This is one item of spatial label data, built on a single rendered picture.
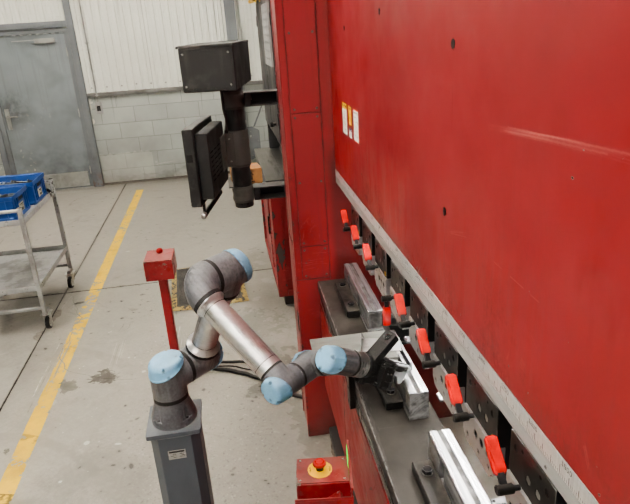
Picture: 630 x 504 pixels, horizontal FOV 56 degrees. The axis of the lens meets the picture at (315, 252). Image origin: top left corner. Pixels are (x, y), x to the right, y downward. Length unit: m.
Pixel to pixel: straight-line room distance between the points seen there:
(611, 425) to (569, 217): 0.26
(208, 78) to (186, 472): 1.59
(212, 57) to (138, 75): 6.24
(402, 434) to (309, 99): 1.43
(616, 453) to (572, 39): 0.50
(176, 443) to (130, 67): 7.26
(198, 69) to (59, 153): 6.62
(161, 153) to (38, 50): 2.04
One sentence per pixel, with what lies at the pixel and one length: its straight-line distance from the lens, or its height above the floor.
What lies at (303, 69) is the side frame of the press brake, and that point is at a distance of 2.56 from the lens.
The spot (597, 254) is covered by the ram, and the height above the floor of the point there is 1.72.
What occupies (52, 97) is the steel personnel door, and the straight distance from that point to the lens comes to 9.11.
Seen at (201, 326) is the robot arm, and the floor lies 1.11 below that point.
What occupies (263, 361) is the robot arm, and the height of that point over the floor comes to 1.16.
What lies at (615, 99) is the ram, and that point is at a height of 1.90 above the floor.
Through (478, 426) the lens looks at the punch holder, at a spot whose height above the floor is 1.25.
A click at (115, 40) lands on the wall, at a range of 8.93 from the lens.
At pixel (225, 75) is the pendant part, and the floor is 1.82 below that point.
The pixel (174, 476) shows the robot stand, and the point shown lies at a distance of 2.21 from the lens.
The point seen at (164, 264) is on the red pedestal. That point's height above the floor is 0.78.
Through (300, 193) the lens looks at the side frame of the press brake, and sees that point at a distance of 2.64.
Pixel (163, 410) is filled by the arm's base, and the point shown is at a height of 0.84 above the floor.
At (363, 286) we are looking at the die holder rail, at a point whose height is 0.97.
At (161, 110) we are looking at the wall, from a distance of 8.94.
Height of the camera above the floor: 2.00
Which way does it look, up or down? 21 degrees down
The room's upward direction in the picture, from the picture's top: 4 degrees counter-clockwise
